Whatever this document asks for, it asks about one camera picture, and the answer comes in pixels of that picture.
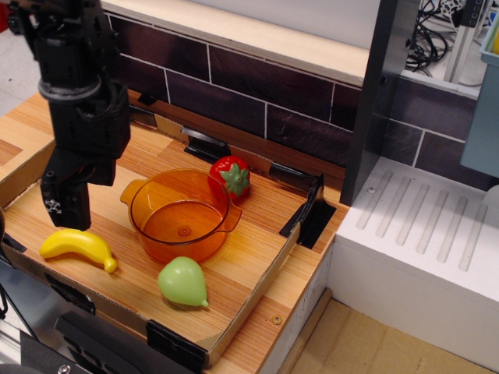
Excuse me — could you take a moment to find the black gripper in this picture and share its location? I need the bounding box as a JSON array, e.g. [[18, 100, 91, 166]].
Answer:
[[41, 79, 130, 231]]

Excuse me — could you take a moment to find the yellow toy banana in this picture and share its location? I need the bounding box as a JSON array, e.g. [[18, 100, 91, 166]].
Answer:
[[39, 228, 118, 273]]

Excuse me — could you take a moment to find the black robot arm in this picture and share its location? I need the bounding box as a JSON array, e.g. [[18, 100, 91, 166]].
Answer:
[[8, 1, 130, 231]]

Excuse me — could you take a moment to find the cardboard fence with black tape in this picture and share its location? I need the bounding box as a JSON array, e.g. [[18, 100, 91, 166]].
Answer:
[[1, 95, 345, 373]]

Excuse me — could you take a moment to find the orange transparent plastic pot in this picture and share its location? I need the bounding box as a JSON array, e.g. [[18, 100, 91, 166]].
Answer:
[[120, 169, 242, 264]]

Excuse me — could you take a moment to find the green toy pear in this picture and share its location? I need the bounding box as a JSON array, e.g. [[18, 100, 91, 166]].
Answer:
[[157, 256, 209, 308]]

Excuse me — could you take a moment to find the black metal equipment base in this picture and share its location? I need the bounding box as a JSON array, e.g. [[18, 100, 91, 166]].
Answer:
[[1, 261, 157, 373]]

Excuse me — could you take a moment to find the red toy strawberry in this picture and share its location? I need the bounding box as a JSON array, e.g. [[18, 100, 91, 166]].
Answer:
[[209, 156, 250, 199]]

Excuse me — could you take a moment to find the black caster wheel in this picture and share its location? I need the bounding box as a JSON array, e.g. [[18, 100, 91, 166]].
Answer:
[[6, 11, 22, 35]]

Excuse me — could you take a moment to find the white toy sink drainboard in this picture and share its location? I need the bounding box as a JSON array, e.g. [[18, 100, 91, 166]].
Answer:
[[328, 158, 498, 371]]

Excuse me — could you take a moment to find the grey-blue bin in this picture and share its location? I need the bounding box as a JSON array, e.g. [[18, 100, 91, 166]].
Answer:
[[461, 16, 498, 178]]

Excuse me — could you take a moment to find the dark grey vertical post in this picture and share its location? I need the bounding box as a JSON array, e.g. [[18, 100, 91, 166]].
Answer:
[[340, 0, 419, 206]]

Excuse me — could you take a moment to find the bundle of black cables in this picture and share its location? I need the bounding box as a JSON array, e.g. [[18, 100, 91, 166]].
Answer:
[[405, 0, 465, 77]]

